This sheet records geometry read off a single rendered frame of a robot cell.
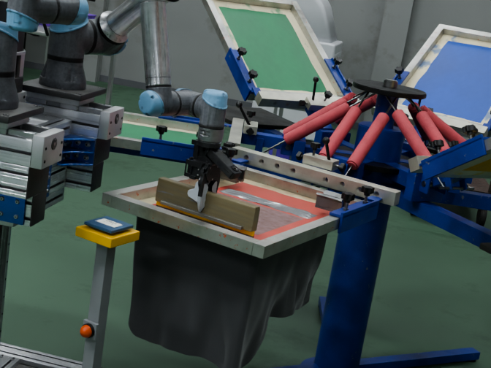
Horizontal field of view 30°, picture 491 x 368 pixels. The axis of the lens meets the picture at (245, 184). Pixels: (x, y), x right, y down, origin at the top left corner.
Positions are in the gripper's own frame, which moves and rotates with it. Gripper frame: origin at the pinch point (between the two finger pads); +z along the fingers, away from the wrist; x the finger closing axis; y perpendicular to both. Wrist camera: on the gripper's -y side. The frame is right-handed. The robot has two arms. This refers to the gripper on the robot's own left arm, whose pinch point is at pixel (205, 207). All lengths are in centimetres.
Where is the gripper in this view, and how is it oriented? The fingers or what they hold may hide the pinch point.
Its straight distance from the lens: 277.9
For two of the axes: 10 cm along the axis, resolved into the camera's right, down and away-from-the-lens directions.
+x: -5.1, 1.2, -8.5
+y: -8.5, -2.4, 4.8
